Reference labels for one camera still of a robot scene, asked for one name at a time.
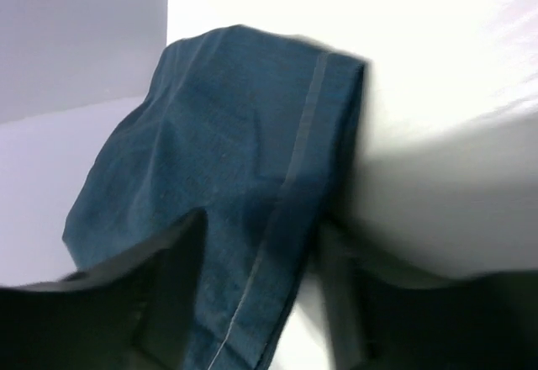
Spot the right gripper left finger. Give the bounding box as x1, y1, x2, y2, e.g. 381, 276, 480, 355
1, 209, 208, 370

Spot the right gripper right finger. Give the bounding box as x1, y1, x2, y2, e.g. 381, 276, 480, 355
319, 222, 537, 369

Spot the dark blue cloth placemat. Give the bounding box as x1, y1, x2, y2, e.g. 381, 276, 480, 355
63, 25, 367, 369

